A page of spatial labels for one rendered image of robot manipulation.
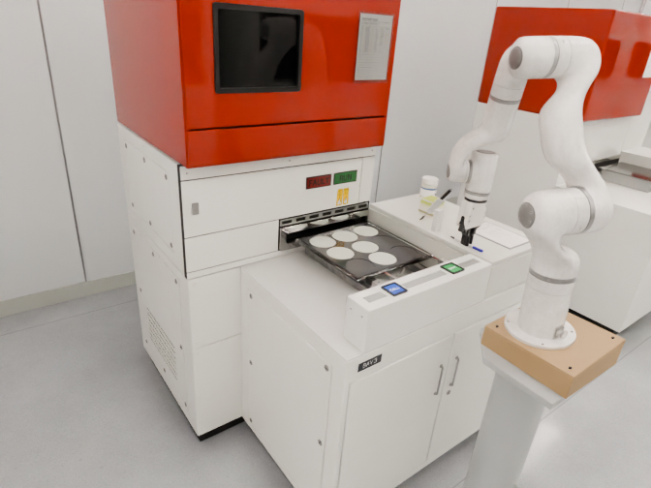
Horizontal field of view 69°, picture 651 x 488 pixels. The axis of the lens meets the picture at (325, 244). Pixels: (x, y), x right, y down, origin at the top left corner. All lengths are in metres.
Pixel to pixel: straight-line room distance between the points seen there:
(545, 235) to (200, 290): 1.12
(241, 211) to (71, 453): 1.24
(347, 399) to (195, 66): 1.04
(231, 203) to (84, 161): 1.51
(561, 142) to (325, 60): 0.79
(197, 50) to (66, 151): 1.67
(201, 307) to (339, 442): 0.67
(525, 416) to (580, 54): 1.00
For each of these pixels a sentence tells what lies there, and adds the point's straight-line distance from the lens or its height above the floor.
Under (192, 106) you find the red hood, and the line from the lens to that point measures 1.45.
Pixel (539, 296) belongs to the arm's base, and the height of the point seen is 1.03.
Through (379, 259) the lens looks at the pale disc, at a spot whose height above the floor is 0.90.
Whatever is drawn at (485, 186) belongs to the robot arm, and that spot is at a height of 1.20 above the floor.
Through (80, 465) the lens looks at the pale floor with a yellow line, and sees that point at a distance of 2.27.
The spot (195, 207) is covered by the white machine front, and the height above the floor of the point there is 1.08.
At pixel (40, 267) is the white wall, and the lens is 3.19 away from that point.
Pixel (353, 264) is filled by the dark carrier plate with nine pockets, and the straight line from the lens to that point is 1.63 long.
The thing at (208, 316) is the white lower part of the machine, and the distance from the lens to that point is 1.80.
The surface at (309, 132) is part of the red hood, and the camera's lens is 1.67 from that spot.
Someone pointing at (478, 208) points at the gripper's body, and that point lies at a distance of 1.68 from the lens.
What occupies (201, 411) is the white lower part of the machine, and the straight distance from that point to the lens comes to 2.06.
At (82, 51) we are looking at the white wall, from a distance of 2.93.
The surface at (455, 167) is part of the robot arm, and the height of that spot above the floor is 1.25.
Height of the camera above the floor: 1.65
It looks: 25 degrees down
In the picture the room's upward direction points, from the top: 4 degrees clockwise
